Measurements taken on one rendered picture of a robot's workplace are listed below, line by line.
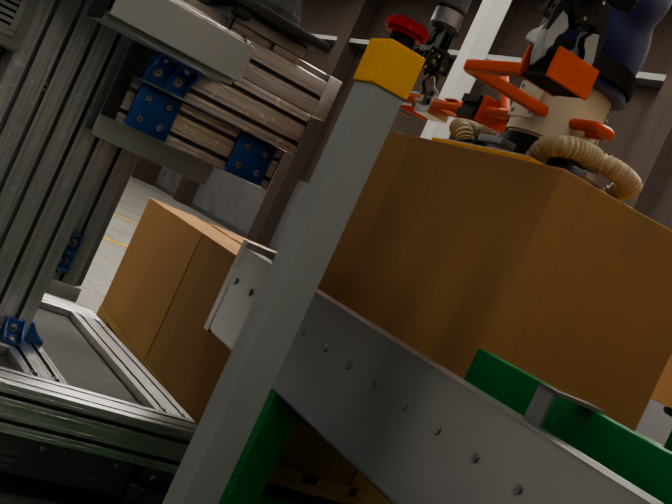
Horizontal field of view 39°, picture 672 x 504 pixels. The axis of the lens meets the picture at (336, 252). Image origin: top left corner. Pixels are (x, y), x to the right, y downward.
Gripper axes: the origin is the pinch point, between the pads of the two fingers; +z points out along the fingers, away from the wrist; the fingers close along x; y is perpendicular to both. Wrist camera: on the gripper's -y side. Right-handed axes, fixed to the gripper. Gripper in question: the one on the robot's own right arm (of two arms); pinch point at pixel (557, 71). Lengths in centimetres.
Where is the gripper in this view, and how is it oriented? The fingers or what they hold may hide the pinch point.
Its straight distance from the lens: 154.0
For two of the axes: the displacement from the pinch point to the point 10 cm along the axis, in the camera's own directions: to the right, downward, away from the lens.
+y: -4.2, -2.1, 8.8
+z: -4.1, 9.1, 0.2
